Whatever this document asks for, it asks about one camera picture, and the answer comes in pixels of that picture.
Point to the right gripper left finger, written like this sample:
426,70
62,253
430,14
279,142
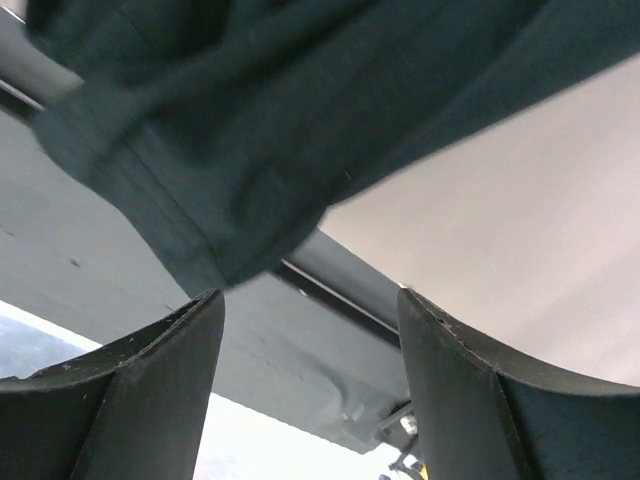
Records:
133,409

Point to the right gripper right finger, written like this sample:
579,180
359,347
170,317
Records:
485,410

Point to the black t shirt blue logo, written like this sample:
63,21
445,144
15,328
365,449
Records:
224,130

